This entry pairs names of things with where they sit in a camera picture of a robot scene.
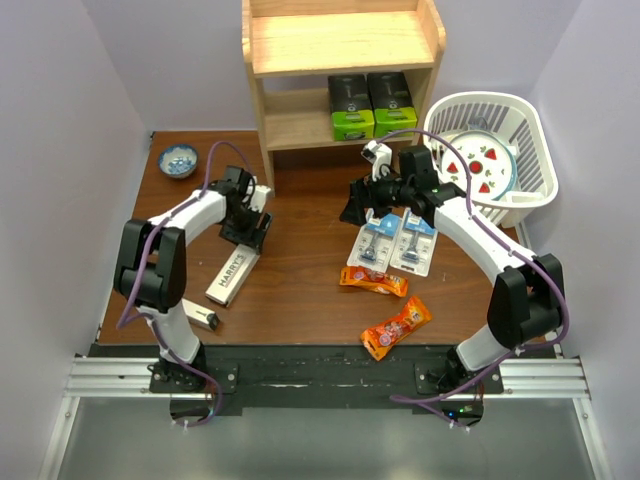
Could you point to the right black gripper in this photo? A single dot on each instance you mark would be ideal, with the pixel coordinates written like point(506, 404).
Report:
point(354, 213)

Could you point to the blue razor blister pack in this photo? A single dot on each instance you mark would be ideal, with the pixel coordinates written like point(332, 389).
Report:
point(375, 242)
point(415, 246)

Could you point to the left blue razor blister pack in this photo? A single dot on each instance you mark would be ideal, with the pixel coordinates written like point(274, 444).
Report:
point(375, 242)

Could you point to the silver Harry's razor box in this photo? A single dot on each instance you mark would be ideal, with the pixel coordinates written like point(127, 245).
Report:
point(200, 316)

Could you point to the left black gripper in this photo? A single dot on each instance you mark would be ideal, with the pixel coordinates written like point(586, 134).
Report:
point(250, 236)

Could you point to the aluminium rail frame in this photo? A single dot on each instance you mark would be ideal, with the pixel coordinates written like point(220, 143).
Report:
point(537, 420)

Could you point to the blue white ceramic bowl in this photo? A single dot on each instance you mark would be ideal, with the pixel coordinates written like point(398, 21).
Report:
point(178, 161)

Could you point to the black green razor box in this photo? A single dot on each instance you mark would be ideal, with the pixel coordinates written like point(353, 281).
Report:
point(392, 104)
point(351, 111)

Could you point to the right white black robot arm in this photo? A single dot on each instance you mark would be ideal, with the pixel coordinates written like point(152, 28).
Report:
point(527, 299)

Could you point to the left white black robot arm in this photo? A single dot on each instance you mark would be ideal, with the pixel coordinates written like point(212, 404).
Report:
point(151, 267)

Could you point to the white watermelon pattern plate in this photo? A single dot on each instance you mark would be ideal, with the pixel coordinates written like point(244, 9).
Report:
point(490, 162)

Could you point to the wooden two-tier shelf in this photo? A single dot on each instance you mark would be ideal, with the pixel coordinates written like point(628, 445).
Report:
point(312, 38)

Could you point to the white plastic laundry basket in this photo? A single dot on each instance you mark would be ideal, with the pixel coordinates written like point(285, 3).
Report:
point(516, 123)

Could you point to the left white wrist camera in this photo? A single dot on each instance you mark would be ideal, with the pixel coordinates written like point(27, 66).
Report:
point(258, 195)

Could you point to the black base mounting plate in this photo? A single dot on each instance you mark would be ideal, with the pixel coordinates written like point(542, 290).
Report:
point(285, 376)

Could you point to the orange razor bag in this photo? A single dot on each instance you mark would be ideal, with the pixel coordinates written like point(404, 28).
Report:
point(381, 338)
point(370, 280)

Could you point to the upper orange razor bag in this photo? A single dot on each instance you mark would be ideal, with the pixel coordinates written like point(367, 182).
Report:
point(370, 280)

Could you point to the lower orange razor bag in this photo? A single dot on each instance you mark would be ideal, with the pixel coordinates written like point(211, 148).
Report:
point(381, 338)

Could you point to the right blue razor blister pack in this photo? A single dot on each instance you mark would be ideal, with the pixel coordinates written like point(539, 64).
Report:
point(415, 246)

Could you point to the white Harry's razor box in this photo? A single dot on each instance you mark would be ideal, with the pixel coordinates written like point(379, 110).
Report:
point(232, 275)

